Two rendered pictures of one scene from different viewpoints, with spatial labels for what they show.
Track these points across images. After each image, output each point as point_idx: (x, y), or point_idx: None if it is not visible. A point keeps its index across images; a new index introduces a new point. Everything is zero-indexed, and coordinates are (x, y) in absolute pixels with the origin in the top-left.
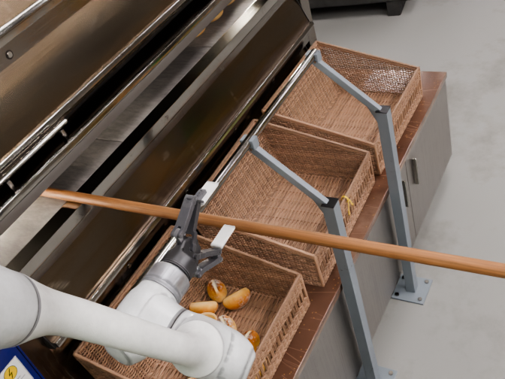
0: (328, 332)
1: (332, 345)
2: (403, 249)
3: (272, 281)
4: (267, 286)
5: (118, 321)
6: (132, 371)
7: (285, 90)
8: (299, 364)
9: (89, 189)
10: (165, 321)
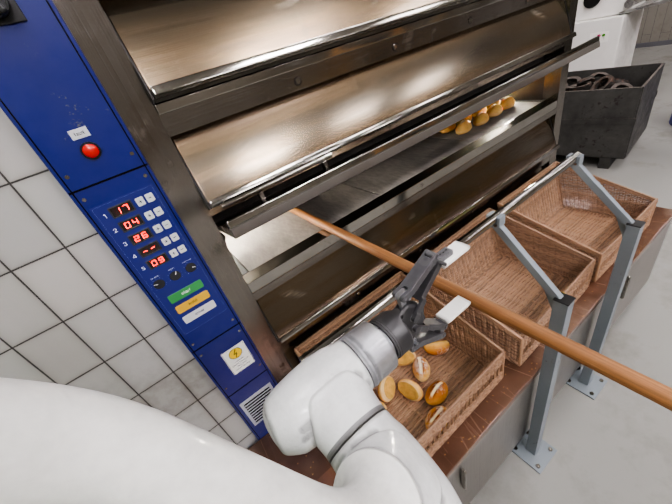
0: (512, 408)
1: (511, 418)
2: None
3: (473, 345)
4: (467, 347)
5: (197, 492)
6: None
7: (542, 181)
8: (480, 434)
9: (341, 224)
10: (345, 422)
